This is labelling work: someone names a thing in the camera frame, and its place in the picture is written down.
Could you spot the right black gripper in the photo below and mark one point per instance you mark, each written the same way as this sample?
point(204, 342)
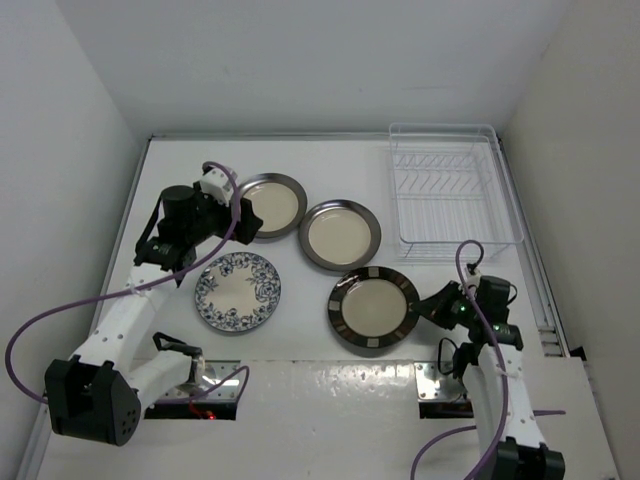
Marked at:
point(434, 307)

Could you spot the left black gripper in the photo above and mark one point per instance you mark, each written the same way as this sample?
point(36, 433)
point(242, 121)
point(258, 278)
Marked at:
point(247, 225)

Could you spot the brown striped rim plate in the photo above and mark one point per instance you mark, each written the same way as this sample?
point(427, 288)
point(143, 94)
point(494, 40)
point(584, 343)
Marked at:
point(370, 308)

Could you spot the blue floral plate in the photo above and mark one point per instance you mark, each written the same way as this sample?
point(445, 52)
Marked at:
point(237, 292)

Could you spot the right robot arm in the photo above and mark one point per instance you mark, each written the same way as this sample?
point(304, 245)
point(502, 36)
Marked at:
point(489, 366)

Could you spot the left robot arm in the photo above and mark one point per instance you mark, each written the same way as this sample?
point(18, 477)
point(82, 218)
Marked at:
point(101, 392)

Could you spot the grey rim plate left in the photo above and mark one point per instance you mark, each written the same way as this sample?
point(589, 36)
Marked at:
point(278, 200)

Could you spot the grey rim plate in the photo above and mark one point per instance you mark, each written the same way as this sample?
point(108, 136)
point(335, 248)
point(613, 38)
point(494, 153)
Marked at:
point(278, 200)
point(339, 235)

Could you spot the grey rim plate right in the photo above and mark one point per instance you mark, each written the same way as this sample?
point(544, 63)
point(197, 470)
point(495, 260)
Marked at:
point(339, 235)

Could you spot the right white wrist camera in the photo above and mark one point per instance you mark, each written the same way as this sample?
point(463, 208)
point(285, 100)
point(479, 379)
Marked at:
point(472, 272)

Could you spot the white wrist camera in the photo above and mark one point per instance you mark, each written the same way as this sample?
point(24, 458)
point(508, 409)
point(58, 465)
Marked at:
point(217, 185)
point(472, 272)

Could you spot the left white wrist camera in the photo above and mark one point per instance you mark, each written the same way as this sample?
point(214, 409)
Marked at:
point(217, 185)

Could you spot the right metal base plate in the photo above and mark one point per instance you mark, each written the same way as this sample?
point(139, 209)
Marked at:
point(432, 385)

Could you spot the metal base plate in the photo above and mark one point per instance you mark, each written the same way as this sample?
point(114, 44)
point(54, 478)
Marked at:
point(213, 374)
point(432, 385)

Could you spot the white wire dish rack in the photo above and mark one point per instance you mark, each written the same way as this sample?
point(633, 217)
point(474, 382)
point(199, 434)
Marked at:
point(449, 183)

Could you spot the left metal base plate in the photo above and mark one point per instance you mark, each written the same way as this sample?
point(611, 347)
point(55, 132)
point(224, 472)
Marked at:
point(213, 374)

